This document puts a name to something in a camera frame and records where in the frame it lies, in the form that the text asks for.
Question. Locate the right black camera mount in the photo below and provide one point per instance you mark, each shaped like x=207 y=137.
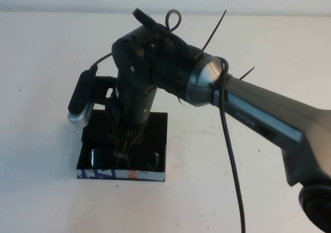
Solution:
x=103 y=85

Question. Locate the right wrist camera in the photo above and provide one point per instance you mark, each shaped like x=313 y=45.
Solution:
x=80 y=96

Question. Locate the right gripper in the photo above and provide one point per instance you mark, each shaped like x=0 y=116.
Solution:
x=116 y=119

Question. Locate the black glasses case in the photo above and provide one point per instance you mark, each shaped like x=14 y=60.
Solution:
x=155 y=129

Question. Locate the black framed glasses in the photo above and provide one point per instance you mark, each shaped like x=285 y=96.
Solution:
x=101 y=158

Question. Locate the black zip tie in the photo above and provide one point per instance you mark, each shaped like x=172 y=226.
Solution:
x=247 y=73
x=214 y=31
x=180 y=101

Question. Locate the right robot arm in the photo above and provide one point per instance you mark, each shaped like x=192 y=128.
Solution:
x=271 y=114

